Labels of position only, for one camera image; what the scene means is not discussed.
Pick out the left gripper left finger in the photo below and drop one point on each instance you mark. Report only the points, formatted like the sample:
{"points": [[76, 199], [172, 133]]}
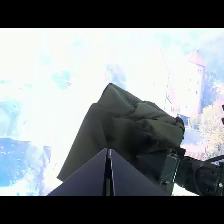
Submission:
{"points": [[88, 180]]}

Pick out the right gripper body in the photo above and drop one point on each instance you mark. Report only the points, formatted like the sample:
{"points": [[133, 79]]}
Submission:
{"points": [[200, 176]]}

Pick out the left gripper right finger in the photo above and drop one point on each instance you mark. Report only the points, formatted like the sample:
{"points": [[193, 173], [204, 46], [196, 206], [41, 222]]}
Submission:
{"points": [[130, 180]]}

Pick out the dark green garment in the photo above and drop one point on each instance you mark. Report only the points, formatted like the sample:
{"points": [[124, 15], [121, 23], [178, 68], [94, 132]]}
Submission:
{"points": [[126, 126]]}

